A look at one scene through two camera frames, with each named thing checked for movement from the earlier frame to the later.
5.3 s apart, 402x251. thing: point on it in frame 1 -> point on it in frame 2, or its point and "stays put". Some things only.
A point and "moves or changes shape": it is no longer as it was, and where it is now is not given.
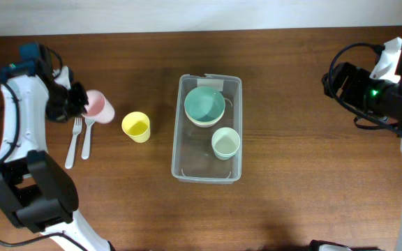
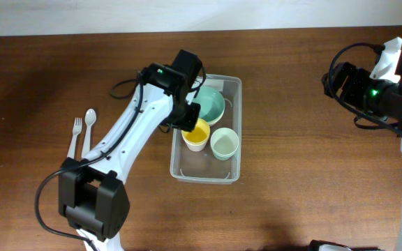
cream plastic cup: (225, 142) stays put
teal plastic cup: (225, 151) stays put
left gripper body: (69, 104) -> (185, 118)
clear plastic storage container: (207, 136) stays put
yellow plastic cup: (136, 125) moves or changes shape
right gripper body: (372, 95) stays put
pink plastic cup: (98, 107) -> (195, 141)
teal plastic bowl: (204, 104) stays put
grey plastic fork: (77, 128) stays put
